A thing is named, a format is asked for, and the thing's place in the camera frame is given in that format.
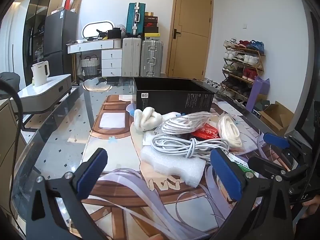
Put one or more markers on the oval vanity mirror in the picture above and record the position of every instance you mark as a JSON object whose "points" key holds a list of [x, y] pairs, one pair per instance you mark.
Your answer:
{"points": [[96, 29]]}

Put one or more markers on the white electric kettle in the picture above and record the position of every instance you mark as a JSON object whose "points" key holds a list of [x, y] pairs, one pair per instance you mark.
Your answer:
{"points": [[40, 73]]}

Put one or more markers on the anime print table mat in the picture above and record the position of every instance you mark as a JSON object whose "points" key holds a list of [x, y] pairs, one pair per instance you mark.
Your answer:
{"points": [[141, 193]]}

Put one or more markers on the silver suitcase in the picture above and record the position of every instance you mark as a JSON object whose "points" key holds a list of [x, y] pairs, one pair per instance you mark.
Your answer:
{"points": [[151, 58]]}

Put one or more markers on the brown cardboard box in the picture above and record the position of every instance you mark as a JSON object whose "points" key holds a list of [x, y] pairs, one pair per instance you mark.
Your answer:
{"points": [[277, 117]]}

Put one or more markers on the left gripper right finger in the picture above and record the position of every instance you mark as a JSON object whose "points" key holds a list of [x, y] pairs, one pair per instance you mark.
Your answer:
{"points": [[262, 209]]}

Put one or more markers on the white grey side table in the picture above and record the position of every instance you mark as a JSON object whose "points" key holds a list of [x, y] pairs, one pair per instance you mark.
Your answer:
{"points": [[40, 99]]}

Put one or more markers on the white plush toy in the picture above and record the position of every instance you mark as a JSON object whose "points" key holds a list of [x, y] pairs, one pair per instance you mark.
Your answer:
{"points": [[148, 119]]}

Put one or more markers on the white dressing desk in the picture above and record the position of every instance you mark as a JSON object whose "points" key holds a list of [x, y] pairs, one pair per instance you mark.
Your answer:
{"points": [[94, 45]]}

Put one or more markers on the black refrigerator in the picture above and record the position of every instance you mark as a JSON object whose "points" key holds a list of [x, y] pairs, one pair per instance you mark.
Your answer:
{"points": [[59, 31]]}

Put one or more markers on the person's right hand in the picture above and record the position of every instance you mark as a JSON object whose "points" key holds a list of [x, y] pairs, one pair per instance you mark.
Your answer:
{"points": [[311, 206]]}

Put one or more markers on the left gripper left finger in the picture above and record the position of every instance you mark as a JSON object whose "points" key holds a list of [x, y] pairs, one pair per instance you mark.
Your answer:
{"points": [[44, 218]]}

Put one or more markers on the wooden shoe rack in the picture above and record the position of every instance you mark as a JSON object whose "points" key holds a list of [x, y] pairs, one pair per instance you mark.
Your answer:
{"points": [[243, 63]]}

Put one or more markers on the white drawer unit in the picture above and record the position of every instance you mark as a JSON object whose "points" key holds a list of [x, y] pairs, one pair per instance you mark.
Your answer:
{"points": [[111, 60]]}

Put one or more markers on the wooden door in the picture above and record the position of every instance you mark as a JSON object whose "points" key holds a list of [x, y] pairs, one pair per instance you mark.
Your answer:
{"points": [[189, 38]]}

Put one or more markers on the black cardboard box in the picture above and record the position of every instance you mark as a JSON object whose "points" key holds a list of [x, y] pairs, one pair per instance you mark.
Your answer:
{"points": [[167, 94]]}

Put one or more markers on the purple paper bag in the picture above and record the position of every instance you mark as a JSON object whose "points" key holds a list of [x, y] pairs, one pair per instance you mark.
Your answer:
{"points": [[260, 90]]}

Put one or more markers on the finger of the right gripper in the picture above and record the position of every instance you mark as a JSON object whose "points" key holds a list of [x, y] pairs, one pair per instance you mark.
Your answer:
{"points": [[288, 144], [267, 168]]}

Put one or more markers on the stacked shoe boxes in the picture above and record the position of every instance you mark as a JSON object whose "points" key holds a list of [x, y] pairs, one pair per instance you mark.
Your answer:
{"points": [[151, 29]]}

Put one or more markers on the red and white packet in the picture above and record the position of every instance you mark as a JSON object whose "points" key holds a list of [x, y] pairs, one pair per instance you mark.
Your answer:
{"points": [[206, 132]]}

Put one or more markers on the striped basket bag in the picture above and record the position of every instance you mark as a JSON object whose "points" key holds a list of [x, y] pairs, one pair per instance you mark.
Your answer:
{"points": [[89, 66]]}

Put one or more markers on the teal suitcase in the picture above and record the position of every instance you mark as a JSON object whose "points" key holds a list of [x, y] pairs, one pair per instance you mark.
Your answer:
{"points": [[135, 19]]}

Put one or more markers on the green and white pouch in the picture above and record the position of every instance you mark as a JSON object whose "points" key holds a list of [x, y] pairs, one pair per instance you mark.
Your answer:
{"points": [[242, 164]]}

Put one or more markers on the white suitcase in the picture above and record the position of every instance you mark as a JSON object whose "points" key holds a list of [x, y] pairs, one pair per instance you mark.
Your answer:
{"points": [[131, 52]]}

